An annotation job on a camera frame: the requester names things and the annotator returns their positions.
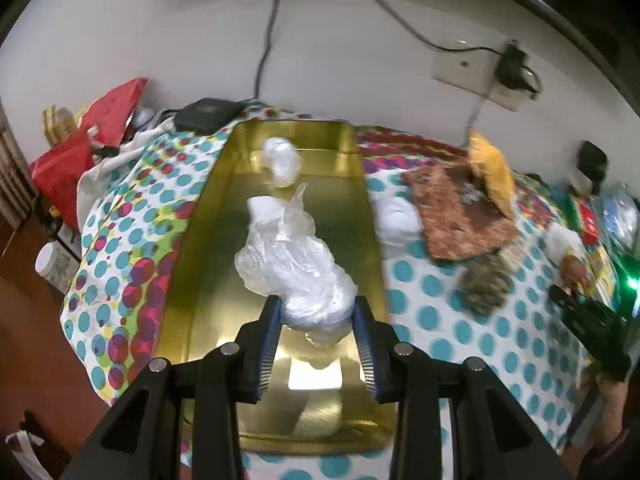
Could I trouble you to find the polka-dot tablecloth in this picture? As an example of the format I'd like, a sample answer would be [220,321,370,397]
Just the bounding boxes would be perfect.
[60,102,626,480]

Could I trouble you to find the person's right forearm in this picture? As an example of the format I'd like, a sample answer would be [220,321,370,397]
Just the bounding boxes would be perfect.
[591,374,635,480]

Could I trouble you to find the black set-top box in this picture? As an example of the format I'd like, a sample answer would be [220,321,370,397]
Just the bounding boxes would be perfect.
[174,98,242,136]

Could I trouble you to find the small white plastic wad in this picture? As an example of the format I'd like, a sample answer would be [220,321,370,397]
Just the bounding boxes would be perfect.
[262,136,302,189]

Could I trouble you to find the yellow pouch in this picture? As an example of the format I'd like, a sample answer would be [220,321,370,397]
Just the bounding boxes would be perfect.
[466,130,517,221]

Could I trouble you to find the clear plastic bag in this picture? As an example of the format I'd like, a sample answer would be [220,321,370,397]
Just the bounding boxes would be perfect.
[235,183,359,347]

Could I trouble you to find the yellow printed box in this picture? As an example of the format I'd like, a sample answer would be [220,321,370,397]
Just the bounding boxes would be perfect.
[587,247,617,297]

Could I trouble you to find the white plastic jar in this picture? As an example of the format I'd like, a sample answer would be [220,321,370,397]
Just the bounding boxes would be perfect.
[35,241,81,295]

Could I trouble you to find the black power adapter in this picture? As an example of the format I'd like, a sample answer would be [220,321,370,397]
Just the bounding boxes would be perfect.
[496,42,544,99]

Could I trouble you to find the brown and white bottle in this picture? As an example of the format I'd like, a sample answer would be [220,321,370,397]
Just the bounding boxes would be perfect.
[545,222,596,292]

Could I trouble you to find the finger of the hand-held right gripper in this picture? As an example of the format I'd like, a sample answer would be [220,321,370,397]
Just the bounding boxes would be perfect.
[549,285,621,348]

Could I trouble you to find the gold metal tray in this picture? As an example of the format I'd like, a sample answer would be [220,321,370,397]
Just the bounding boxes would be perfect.
[157,121,397,456]

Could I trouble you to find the white cloth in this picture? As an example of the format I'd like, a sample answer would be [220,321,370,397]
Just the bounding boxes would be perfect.
[77,127,169,211]

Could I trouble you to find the green and red box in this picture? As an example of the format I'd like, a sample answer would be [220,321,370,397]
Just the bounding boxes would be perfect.
[569,195,602,242]

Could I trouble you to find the dark grey cable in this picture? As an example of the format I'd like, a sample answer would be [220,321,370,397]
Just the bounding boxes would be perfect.
[357,0,507,55]

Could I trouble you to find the black device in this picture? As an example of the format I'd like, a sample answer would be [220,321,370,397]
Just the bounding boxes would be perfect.
[576,141,611,196]

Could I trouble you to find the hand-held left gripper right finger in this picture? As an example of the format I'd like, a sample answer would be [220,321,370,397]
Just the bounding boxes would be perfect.
[351,295,581,480]

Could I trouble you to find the yellow snack packets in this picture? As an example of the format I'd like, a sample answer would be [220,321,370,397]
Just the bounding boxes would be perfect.
[41,104,89,144]

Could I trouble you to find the red plastic bag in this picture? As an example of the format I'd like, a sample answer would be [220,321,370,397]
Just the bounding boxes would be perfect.
[30,132,99,232]
[81,77,150,150]

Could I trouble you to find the camouflage round pouch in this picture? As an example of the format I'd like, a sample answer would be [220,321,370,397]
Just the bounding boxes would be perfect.
[459,254,517,317]

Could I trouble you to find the wall socket plate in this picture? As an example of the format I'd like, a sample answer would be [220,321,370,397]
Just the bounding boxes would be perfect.
[432,35,532,112]

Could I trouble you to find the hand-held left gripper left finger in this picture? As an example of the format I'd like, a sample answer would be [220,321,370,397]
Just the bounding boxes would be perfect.
[60,296,283,480]

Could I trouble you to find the white bag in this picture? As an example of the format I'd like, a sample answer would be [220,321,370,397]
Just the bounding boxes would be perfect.
[375,195,422,247]

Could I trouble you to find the striped curtain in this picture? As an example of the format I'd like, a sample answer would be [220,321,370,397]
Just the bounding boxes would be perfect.
[0,100,40,202]

